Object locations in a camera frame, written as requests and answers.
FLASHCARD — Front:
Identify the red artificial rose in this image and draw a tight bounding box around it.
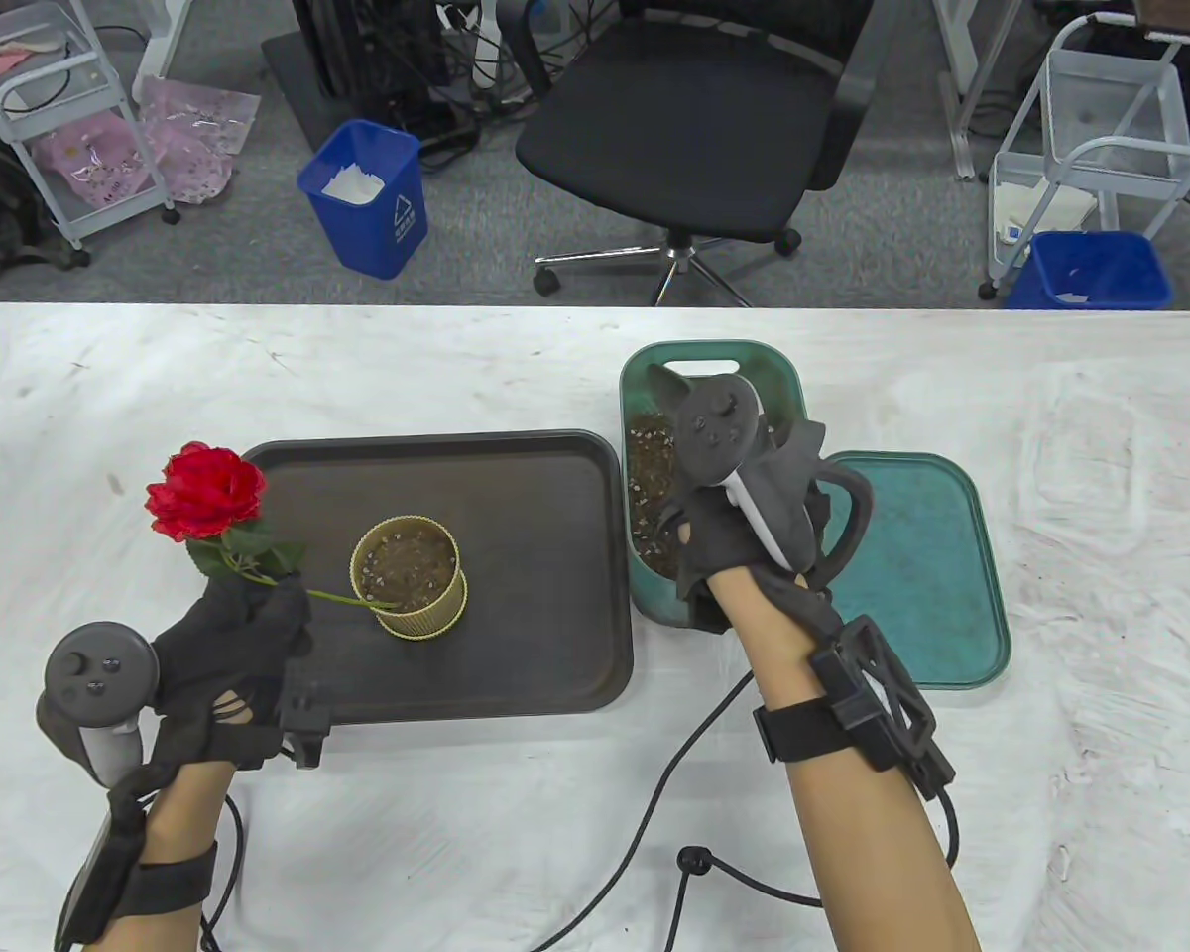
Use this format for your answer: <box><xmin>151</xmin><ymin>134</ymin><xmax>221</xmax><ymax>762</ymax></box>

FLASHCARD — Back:
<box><xmin>146</xmin><ymin>442</ymin><xmax>408</xmax><ymax>612</ymax></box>

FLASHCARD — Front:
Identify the brown potting mix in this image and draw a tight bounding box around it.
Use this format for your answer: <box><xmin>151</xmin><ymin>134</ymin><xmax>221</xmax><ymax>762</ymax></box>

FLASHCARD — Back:
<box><xmin>625</xmin><ymin>412</ymin><xmax>683</xmax><ymax>581</ymax></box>
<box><xmin>360</xmin><ymin>531</ymin><xmax>455</xmax><ymax>608</ymax></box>

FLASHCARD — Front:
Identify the black computer tower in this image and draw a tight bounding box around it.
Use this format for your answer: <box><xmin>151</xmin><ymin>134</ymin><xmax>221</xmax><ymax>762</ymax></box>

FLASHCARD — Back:
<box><xmin>293</xmin><ymin>0</ymin><xmax>454</xmax><ymax>108</ymax></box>

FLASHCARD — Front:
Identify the person's right hand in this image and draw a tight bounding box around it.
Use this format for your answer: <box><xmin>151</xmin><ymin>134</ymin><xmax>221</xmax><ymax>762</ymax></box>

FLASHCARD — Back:
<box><xmin>654</xmin><ymin>476</ymin><xmax>846</xmax><ymax>646</ymax></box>

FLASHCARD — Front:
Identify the person's right forearm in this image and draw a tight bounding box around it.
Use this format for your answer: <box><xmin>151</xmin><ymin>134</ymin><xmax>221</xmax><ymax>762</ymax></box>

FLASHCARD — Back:
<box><xmin>706</xmin><ymin>567</ymin><xmax>983</xmax><ymax>952</ymax></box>

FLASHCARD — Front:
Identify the green plastic bin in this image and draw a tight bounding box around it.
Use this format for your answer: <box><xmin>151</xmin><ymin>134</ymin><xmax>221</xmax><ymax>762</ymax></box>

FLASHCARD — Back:
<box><xmin>620</xmin><ymin>340</ymin><xmax>824</xmax><ymax>630</ymax></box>

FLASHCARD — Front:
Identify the blue waste bin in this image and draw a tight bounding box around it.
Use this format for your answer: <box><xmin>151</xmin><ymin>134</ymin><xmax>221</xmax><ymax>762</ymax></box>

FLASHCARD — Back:
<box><xmin>297</xmin><ymin>119</ymin><xmax>429</xmax><ymax>282</ymax></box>
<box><xmin>1007</xmin><ymin>231</ymin><xmax>1174</xmax><ymax>311</ymax></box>

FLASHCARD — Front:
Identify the person's left hand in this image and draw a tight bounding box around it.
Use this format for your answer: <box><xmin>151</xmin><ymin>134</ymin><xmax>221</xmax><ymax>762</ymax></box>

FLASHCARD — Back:
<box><xmin>152</xmin><ymin>578</ymin><xmax>313</xmax><ymax>773</ymax></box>

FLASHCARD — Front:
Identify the person's left forearm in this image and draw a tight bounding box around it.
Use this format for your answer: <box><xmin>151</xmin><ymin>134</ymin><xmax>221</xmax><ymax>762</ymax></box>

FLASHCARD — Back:
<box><xmin>84</xmin><ymin>762</ymin><xmax>239</xmax><ymax>952</ymax></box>

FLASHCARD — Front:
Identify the grey handheld controller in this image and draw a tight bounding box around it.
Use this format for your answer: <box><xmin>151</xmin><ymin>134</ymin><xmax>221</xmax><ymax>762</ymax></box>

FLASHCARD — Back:
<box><xmin>672</xmin><ymin>375</ymin><xmax>874</xmax><ymax>586</ymax></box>
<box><xmin>38</xmin><ymin>623</ymin><xmax>160</xmax><ymax>789</ymax></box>

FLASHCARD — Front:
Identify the dark brown plastic tray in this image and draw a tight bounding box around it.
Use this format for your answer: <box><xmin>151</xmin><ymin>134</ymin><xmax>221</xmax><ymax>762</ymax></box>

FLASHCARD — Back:
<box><xmin>243</xmin><ymin>429</ymin><xmax>636</xmax><ymax>727</ymax></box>

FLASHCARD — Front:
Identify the green plastic trowel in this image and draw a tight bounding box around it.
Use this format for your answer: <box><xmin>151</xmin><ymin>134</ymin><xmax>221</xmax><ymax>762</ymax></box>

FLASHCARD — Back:
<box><xmin>648</xmin><ymin>363</ymin><xmax>700</xmax><ymax>417</ymax></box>

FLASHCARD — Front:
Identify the white wire cart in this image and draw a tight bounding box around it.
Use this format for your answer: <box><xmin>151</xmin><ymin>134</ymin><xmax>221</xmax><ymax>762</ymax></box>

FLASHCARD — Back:
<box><xmin>979</xmin><ymin>15</ymin><xmax>1190</xmax><ymax>301</ymax></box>
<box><xmin>0</xmin><ymin>0</ymin><xmax>179</xmax><ymax>251</ymax></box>

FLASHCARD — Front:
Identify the yellow ribbed flower pot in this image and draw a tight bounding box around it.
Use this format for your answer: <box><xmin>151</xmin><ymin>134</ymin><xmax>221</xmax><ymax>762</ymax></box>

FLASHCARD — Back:
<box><xmin>349</xmin><ymin>516</ymin><xmax>469</xmax><ymax>642</ymax></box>

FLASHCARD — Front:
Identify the pink plastic bag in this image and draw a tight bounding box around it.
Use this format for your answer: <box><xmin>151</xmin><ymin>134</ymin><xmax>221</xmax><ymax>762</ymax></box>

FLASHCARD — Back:
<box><xmin>137</xmin><ymin>76</ymin><xmax>262</xmax><ymax>206</ymax></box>
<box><xmin>38</xmin><ymin>111</ymin><xmax>150</xmax><ymax>209</ymax></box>

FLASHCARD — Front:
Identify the green plastic bin lid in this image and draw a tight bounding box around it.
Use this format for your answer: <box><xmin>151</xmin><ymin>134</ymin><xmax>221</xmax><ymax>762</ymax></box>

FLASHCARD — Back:
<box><xmin>815</xmin><ymin>452</ymin><xmax>1012</xmax><ymax>692</ymax></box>

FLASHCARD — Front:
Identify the white crumpled paper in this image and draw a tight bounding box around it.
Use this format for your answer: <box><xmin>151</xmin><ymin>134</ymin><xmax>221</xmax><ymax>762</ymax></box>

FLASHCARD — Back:
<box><xmin>320</xmin><ymin>165</ymin><xmax>386</xmax><ymax>206</ymax></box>

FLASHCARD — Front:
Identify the black office chair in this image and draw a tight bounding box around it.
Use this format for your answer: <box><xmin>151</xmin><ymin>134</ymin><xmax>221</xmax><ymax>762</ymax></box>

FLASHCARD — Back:
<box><xmin>496</xmin><ymin>0</ymin><xmax>876</xmax><ymax>306</ymax></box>

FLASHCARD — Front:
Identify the black wrist strap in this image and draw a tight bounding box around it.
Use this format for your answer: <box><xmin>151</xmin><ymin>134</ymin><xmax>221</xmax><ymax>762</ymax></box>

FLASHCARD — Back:
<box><xmin>55</xmin><ymin>803</ymin><xmax>222</xmax><ymax>943</ymax></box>
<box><xmin>754</xmin><ymin>615</ymin><xmax>956</xmax><ymax>802</ymax></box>

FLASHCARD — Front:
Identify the black floor mat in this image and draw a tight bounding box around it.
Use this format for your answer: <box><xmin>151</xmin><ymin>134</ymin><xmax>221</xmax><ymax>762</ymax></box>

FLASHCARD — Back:
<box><xmin>261</xmin><ymin>30</ymin><xmax>477</xmax><ymax>155</ymax></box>

